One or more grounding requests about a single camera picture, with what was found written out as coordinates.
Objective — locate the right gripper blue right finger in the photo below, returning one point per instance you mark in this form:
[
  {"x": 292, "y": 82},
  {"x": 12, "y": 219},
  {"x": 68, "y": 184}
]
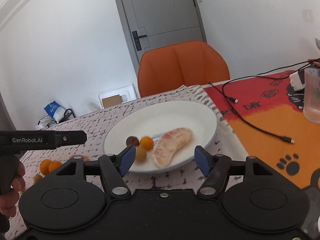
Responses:
[{"x": 215, "y": 168}]

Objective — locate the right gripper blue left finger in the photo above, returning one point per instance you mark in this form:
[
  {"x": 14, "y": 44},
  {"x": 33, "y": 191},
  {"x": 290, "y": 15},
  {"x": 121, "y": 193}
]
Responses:
[{"x": 113, "y": 168}]

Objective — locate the brown kiwi back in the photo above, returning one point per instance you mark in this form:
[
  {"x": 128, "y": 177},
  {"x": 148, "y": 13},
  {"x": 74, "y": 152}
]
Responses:
[{"x": 141, "y": 154}]

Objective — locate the brown kiwi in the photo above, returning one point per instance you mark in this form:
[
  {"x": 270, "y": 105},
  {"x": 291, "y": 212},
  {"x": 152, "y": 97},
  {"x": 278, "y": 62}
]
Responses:
[
  {"x": 37, "y": 177},
  {"x": 141, "y": 154}
]

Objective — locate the dark red lychee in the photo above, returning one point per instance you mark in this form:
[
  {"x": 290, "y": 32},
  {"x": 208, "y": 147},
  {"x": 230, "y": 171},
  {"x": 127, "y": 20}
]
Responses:
[{"x": 131, "y": 140}]

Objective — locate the small tangerine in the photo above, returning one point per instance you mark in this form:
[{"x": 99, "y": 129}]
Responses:
[{"x": 146, "y": 143}]

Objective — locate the large orange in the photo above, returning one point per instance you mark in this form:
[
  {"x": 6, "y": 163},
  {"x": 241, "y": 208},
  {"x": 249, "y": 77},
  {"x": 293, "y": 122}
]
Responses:
[
  {"x": 44, "y": 166},
  {"x": 54, "y": 165}
]

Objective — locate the brown kiwi front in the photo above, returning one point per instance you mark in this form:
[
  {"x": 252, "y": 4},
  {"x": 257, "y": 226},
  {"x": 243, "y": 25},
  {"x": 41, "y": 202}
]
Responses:
[{"x": 37, "y": 177}]

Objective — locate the person's left hand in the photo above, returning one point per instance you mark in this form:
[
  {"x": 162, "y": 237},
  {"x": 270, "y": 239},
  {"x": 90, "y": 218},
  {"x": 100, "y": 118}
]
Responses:
[{"x": 9, "y": 200}]

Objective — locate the black metal rack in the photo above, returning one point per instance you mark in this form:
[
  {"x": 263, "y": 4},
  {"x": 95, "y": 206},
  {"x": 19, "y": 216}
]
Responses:
[{"x": 47, "y": 122}]

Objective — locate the patterned white tablecloth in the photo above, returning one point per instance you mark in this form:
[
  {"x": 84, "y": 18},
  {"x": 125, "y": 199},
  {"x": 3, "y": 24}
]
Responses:
[{"x": 107, "y": 131}]

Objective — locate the blue white bag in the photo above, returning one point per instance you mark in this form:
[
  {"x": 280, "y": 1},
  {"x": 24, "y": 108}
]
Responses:
[{"x": 55, "y": 111}]

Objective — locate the white ceramic plate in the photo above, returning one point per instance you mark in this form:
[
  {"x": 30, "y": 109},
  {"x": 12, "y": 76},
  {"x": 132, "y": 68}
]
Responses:
[{"x": 155, "y": 120}]

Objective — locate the brown cardboard piece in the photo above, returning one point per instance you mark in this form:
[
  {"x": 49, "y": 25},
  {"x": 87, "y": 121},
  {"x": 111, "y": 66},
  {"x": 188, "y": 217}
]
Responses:
[{"x": 111, "y": 101}]

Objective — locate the orange red table mat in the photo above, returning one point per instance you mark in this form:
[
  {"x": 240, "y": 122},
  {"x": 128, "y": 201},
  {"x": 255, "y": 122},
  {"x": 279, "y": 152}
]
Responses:
[{"x": 267, "y": 116}]

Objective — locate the white foam packaging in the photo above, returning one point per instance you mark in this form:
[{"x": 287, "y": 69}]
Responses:
[{"x": 127, "y": 94}]

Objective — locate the orange chair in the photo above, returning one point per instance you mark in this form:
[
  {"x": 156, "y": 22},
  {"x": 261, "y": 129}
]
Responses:
[{"x": 188, "y": 63}]

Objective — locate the black object table edge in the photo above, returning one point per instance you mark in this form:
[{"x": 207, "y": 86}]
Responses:
[{"x": 311, "y": 224}]

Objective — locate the ribbed clear glass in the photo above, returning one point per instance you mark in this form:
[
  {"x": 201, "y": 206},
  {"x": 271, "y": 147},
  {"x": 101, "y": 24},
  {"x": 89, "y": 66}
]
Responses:
[{"x": 312, "y": 94}]

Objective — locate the white power adapter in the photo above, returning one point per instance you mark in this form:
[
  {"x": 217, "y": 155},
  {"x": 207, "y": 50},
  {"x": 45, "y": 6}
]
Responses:
[{"x": 297, "y": 79}]

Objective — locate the grey door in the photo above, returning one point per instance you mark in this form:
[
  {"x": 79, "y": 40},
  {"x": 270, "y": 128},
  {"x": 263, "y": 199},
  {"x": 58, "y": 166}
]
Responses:
[{"x": 165, "y": 22}]

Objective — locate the black door handle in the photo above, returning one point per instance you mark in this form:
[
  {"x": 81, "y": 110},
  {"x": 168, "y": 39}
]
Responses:
[{"x": 136, "y": 39}]

